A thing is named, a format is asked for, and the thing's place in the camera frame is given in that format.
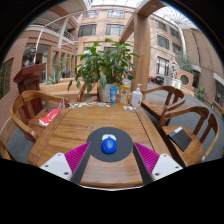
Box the blue tube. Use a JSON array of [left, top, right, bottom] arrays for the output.
[[109, 86, 119, 107]]

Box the wooden armchair with black notebook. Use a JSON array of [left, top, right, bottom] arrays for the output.
[[157, 105, 220, 168]]

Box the wooden armchair behind plant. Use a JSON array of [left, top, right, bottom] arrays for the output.
[[77, 88, 101, 103]]

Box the dark red wooden podium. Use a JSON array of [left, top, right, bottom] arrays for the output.
[[13, 63, 47, 114]]

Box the light wooden background table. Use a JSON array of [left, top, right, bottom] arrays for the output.
[[39, 79, 99, 102]]

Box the dark bust statue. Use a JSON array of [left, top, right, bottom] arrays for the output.
[[23, 47, 37, 67]]

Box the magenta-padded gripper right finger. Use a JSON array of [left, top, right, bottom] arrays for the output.
[[132, 142, 184, 186]]

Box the white pump bottle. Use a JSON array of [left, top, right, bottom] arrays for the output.
[[130, 83, 144, 109]]

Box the green potted plant white pot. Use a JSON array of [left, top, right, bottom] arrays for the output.
[[67, 38, 140, 103]]

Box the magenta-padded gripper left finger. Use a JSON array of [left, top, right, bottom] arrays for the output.
[[38, 141, 92, 185]]

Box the red paper bag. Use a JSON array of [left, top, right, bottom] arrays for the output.
[[38, 108, 63, 128]]

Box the blue and white computer mouse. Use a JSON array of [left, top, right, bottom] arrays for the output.
[[100, 133, 118, 155]]

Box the yellow liquid bottle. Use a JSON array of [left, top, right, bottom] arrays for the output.
[[119, 79, 132, 107]]

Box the wooden armchair with red bag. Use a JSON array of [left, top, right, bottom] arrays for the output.
[[9, 89, 68, 144]]

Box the dark round mouse pad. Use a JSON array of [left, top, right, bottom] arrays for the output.
[[85, 126, 134, 163]]

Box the black notebook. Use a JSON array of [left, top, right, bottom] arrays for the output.
[[167, 126, 193, 152]]

